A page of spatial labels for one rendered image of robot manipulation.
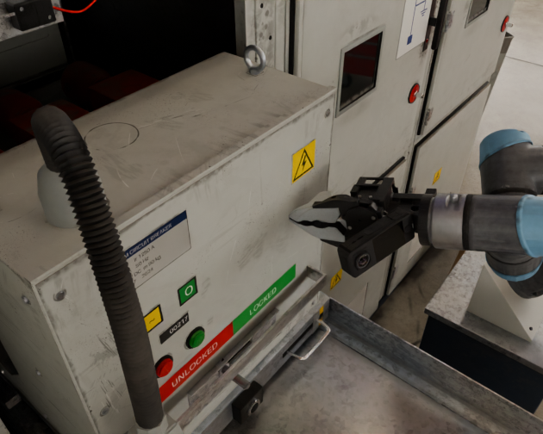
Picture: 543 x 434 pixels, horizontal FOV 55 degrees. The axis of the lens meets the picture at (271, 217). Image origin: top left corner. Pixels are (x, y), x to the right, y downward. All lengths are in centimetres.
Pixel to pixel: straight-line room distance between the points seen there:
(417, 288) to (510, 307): 116
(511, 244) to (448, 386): 44
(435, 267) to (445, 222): 184
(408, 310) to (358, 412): 134
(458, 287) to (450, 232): 71
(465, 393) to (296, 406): 31
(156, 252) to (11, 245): 15
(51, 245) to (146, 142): 20
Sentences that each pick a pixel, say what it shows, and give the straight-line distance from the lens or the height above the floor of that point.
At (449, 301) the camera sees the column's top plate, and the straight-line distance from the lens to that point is 138.
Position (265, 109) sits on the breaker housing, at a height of 139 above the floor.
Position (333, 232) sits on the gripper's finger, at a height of 122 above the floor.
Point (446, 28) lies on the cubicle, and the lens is 164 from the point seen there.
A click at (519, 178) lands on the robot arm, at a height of 130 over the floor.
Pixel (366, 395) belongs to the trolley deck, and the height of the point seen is 85.
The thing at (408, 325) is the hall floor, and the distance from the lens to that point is 228.
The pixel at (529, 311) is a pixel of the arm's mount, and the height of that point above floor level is 79.
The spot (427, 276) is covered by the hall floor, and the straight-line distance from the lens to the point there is 249.
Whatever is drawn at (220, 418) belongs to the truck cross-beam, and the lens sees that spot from 95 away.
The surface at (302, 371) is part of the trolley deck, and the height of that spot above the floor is 85.
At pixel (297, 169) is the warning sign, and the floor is 130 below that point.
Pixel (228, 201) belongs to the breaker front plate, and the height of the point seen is 133.
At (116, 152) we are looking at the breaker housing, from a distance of 66.
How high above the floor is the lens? 174
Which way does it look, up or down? 40 degrees down
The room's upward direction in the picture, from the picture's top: straight up
